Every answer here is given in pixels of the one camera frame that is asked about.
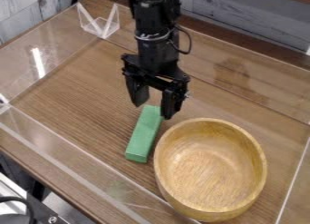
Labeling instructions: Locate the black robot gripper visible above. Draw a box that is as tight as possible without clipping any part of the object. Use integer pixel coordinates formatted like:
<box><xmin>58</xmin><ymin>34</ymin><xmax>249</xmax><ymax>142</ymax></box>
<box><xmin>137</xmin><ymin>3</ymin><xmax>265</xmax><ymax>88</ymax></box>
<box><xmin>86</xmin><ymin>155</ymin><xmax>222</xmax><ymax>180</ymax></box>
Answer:
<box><xmin>122</xmin><ymin>40</ymin><xmax>190</xmax><ymax>120</ymax></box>

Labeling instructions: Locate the green rectangular block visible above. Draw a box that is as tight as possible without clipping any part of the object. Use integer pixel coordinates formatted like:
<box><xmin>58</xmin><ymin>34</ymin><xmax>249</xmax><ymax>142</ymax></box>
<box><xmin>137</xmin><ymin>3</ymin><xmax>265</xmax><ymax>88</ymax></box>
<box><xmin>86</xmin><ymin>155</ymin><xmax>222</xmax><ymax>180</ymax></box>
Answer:
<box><xmin>125</xmin><ymin>105</ymin><xmax>162</xmax><ymax>163</ymax></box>

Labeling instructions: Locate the brown wooden bowl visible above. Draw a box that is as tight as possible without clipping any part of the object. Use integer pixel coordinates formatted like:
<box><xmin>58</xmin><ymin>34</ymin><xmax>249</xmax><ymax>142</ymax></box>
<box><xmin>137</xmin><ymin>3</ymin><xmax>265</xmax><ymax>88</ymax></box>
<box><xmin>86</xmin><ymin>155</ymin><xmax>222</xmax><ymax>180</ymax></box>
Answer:
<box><xmin>154</xmin><ymin>118</ymin><xmax>268</xmax><ymax>222</ymax></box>

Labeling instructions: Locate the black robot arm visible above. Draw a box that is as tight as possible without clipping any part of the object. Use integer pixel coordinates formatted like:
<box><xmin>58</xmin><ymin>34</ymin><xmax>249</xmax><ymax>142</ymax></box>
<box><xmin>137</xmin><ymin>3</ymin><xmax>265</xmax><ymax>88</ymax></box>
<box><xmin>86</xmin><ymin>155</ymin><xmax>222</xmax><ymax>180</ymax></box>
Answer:
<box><xmin>122</xmin><ymin>0</ymin><xmax>193</xmax><ymax>120</ymax></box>

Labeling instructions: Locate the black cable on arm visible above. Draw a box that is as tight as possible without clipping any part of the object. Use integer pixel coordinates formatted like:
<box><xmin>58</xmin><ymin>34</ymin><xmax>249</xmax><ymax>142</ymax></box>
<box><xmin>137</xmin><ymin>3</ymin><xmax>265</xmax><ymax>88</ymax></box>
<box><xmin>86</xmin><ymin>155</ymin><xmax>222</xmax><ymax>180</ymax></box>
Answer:
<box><xmin>169</xmin><ymin>25</ymin><xmax>194</xmax><ymax>55</ymax></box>

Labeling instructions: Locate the clear acrylic corner bracket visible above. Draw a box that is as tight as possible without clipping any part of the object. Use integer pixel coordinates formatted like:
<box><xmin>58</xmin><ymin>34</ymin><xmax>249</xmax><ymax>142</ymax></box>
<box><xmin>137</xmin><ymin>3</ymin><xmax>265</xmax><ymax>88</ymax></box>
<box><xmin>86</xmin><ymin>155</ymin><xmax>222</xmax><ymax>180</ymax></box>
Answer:
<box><xmin>77</xmin><ymin>3</ymin><xmax>121</xmax><ymax>39</ymax></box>

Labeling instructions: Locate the black metal table frame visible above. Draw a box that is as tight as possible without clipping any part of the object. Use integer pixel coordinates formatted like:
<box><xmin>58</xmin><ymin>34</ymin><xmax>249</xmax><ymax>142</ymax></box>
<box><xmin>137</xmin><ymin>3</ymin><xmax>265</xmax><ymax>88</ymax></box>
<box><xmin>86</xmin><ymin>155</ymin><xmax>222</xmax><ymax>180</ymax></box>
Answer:
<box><xmin>0</xmin><ymin>153</ymin><xmax>94</xmax><ymax>224</ymax></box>

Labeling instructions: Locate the black cable bottom left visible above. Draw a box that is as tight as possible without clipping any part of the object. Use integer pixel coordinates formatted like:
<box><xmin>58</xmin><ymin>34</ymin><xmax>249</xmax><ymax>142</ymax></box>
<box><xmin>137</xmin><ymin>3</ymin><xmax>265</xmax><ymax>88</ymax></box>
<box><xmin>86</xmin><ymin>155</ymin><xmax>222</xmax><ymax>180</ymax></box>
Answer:
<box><xmin>0</xmin><ymin>196</ymin><xmax>38</xmax><ymax>224</ymax></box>

